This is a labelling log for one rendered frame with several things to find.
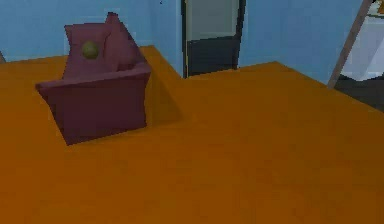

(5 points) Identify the black framed room door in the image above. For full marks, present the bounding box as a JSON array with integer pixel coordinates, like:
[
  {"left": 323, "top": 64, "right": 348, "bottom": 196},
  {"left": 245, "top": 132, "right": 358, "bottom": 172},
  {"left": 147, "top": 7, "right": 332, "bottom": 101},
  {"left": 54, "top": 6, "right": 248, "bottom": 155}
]
[{"left": 180, "top": 0, "right": 247, "bottom": 79}]

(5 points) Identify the maroon armchair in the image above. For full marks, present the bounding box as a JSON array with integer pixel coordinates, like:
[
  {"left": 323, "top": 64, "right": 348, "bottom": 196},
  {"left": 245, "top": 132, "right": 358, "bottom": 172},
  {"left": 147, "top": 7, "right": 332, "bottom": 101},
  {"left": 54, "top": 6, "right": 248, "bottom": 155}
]
[{"left": 34, "top": 11, "right": 153, "bottom": 147}]

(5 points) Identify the brown door frame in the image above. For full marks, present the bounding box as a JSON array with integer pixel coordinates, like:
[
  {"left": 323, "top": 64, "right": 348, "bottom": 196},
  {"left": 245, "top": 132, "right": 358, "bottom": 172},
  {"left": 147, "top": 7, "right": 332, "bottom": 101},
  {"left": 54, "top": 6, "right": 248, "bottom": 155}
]
[{"left": 327, "top": 0, "right": 374, "bottom": 90}]

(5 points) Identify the olive green ball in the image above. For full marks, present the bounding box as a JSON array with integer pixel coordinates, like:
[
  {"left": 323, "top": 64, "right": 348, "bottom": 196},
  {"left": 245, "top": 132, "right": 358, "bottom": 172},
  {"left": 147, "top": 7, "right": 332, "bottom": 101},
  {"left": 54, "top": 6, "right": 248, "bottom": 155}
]
[{"left": 81, "top": 40, "right": 100, "bottom": 61}]

